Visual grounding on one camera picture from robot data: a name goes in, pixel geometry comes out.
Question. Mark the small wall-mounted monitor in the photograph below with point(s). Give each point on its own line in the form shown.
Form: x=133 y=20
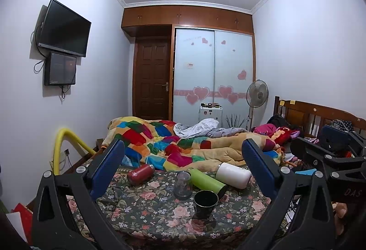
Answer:
x=60 y=68

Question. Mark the polka-dot dark bag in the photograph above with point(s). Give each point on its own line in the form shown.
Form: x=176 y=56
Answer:
x=341 y=124

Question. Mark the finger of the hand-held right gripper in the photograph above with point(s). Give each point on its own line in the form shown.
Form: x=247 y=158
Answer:
x=328 y=137
x=306 y=150

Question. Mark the wall socket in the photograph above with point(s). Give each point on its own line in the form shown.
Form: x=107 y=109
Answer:
x=67 y=151

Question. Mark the blue flat item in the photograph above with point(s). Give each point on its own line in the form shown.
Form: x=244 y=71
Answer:
x=304 y=172

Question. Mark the small white cabinet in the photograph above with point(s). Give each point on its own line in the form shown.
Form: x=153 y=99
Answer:
x=210 y=115

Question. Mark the black bag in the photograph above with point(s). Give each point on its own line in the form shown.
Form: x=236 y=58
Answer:
x=278 y=120

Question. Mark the wall-mounted black television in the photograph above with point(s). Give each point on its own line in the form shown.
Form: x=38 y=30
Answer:
x=64 y=29

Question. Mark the person's right hand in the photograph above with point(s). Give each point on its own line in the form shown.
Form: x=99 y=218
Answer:
x=340 y=218

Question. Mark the pink clothing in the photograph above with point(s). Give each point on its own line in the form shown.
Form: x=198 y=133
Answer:
x=263 y=128

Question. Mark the red book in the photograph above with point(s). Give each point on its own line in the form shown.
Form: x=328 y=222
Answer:
x=24 y=215

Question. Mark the standing fan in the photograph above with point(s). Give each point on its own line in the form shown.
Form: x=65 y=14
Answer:
x=257 y=94

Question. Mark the grey white bedding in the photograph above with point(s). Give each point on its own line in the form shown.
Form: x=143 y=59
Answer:
x=206 y=128

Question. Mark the red plush toy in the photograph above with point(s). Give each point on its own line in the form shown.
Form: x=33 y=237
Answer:
x=284 y=134

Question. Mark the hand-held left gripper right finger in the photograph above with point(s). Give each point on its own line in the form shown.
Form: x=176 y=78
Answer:
x=257 y=165

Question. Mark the clear glass cup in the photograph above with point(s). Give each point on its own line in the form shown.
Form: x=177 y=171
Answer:
x=183 y=185

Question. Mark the yellow foam tube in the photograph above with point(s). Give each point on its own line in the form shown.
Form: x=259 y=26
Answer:
x=61 y=139

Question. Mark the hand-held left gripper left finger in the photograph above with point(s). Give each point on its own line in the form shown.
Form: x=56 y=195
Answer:
x=108 y=167

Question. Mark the wooden wardrobe with glass doors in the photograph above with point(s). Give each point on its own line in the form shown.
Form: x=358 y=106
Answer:
x=194 y=66

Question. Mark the wooden headboard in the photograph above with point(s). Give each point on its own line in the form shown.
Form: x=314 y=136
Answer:
x=311 y=111

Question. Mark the dried twigs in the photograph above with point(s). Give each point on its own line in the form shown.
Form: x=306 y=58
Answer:
x=236 y=121

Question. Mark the brown wooden door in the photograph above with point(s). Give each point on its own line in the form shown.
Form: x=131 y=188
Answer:
x=151 y=81

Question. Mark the floral bed sheet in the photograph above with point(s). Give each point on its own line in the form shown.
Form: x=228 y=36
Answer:
x=154 y=212

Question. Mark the colourful patchwork blanket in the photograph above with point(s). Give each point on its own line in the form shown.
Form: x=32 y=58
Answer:
x=160 y=141

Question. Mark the green bottle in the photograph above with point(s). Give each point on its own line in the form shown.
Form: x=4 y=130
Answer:
x=207 y=182

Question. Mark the red bottle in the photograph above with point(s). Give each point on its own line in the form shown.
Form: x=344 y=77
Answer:
x=140 y=175

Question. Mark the white bottle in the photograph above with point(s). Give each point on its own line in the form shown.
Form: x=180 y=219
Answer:
x=233 y=175

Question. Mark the black cup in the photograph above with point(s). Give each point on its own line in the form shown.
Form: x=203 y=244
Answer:
x=205 y=204

